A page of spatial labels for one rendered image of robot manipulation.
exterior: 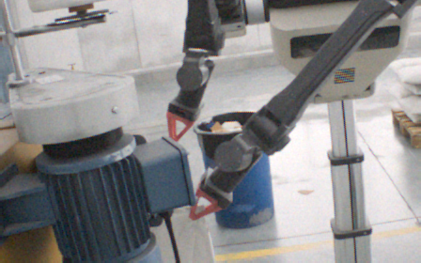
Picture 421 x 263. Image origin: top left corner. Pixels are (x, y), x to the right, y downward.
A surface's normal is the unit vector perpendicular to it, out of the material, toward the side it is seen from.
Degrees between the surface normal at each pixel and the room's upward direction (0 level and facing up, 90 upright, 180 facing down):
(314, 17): 40
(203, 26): 123
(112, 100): 91
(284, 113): 78
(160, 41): 90
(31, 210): 90
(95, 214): 90
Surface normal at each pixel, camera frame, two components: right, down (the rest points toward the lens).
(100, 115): 0.61, 0.15
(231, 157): -0.29, 0.00
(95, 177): 0.39, 0.21
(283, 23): -0.09, -0.55
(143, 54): 0.02, 0.28
